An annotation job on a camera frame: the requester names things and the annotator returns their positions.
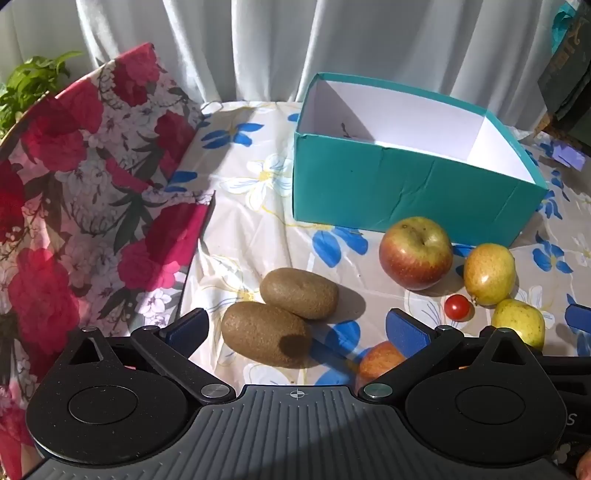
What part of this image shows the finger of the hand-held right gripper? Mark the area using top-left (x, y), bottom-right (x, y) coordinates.
top-left (538, 349), bottom-right (591, 394)
top-left (565, 304), bottom-right (591, 334)

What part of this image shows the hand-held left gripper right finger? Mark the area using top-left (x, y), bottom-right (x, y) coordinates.
top-left (358, 308), bottom-right (539, 405)

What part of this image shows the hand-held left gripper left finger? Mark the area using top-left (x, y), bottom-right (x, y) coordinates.
top-left (60, 308), bottom-right (236, 407)

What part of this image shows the dark red apple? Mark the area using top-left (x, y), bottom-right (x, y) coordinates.
top-left (358, 340), bottom-right (407, 384)

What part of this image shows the red cherry tomato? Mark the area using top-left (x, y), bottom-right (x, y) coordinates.
top-left (444, 294), bottom-right (472, 320)

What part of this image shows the yellow-green apple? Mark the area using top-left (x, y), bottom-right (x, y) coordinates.
top-left (492, 298), bottom-right (546, 350)

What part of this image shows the brown kiwi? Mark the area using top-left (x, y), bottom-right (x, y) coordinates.
top-left (221, 301), bottom-right (314, 368)
top-left (259, 268), bottom-right (339, 320)

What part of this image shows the red and green apple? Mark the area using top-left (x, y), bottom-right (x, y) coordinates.
top-left (379, 216), bottom-right (454, 291)

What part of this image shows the speckled yellow pear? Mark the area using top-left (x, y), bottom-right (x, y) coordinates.
top-left (463, 243), bottom-right (516, 306)

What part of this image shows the teal cardboard box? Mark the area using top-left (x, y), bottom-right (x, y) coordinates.
top-left (292, 72), bottom-right (550, 247)

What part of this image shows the blue floral tablecloth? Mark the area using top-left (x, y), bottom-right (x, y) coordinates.
top-left (173, 99), bottom-right (591, 467)

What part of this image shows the purple folded paper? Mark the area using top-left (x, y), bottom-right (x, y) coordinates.
top-left (551, 141), bottom-right (587, 169)

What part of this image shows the red floral bag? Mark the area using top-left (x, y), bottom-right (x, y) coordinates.
top-left (0, 42), bottom-right (217, 480)

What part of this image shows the brown patterned cardboard piece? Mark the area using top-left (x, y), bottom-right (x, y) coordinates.
top-left (534, 112), bottom-right (556, 138)

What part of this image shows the green leafy plant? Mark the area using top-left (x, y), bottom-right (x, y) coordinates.
top-left (0, 52), bottom-right (84, 134)

